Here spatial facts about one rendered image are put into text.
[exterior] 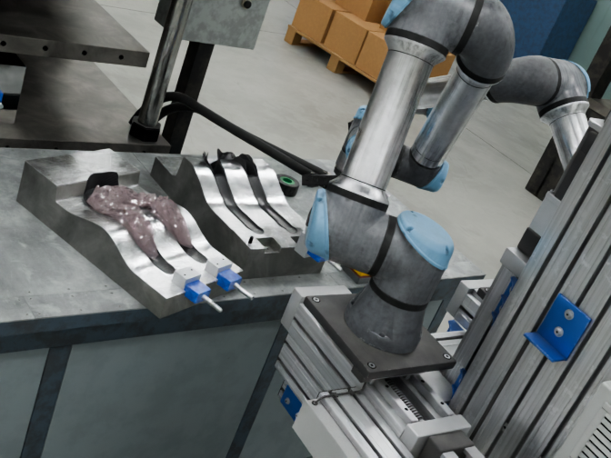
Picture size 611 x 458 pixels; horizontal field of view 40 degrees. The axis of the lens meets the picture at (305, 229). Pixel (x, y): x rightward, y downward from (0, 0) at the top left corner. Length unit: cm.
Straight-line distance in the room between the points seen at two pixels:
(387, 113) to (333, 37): 562
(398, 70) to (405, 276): 36
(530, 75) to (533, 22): 695
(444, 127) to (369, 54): 516
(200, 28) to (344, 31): 436
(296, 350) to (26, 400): 62
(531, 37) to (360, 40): 253
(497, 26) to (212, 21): 138
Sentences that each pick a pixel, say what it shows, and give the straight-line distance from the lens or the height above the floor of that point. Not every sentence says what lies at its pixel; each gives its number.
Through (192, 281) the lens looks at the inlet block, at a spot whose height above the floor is 87.
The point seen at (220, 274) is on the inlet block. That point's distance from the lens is 191.
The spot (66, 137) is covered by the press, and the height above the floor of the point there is 79.
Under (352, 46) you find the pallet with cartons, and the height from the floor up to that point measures 26.
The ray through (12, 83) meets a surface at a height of 91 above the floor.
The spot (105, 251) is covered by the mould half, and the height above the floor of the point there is 85.
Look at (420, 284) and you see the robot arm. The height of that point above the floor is 118.
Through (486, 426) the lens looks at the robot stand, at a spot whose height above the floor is 98.
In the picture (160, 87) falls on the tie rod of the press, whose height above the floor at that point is 96.
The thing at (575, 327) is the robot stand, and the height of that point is 125.
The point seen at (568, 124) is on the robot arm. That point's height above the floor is 141.
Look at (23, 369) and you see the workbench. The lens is 190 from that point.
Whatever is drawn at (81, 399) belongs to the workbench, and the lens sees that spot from 204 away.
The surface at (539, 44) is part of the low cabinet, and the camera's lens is 885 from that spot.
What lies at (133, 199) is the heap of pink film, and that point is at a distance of 204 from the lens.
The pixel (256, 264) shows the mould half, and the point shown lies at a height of 84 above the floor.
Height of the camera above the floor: 184
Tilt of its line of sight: 26 degrees down
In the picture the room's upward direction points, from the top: 22 degrees clockwise
